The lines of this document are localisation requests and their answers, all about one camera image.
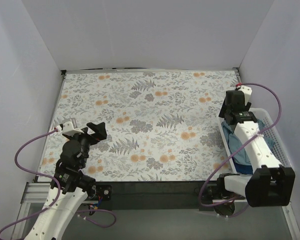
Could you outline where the light blue t shirt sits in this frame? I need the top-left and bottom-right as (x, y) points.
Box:
(221, 120), (275, 166)

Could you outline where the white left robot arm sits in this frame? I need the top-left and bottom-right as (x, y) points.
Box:
(25, 120), (107, 240)

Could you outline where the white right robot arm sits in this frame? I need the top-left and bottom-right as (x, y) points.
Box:
(216, 87), (296, 207)

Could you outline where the white plastic laundry basket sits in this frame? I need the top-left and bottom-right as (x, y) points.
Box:
(216, 107), (292, 167)

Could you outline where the floral patterned table cloth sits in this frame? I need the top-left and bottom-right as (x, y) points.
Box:
(37, 70), (243, 183)

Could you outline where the dark blue t shirt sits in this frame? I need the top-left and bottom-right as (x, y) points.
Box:
(233, 162), (253, 175)

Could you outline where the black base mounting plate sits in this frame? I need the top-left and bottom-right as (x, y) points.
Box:
(86, 180), (243, 212)

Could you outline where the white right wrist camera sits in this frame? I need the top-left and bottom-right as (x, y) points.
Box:
(235, 84), (252, 105)

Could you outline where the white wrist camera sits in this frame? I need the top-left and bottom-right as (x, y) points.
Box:
(62, 117), (83, 137)
(235, 84), (252, 105)

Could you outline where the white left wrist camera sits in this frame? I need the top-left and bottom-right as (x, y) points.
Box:
(62, 117), (83, 137)

